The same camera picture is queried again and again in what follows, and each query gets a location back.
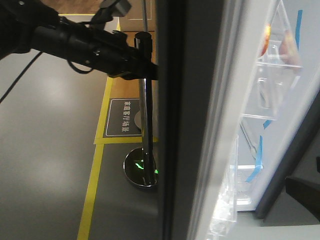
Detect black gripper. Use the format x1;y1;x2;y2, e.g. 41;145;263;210
67;23;158;80

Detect white fridge door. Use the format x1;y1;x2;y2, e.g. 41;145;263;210
156;0;320;240

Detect red yellow apple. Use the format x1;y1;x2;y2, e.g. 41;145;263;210
256;23;303;74

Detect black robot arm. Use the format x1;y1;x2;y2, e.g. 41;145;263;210
0;0;158;80

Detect dark grey fridge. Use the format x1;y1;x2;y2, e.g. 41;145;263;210
236;0;320;227

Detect dark floor sign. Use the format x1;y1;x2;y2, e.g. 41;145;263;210
104;98;141;138

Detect clear upper door bin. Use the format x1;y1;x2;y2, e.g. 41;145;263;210
242;0;301;120

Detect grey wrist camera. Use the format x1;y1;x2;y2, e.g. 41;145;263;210
99;0;132;17

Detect black camera cable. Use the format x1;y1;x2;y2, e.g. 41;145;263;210
0;51;43;105

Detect black stanchion post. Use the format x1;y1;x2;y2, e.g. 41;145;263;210
123;31;159;188

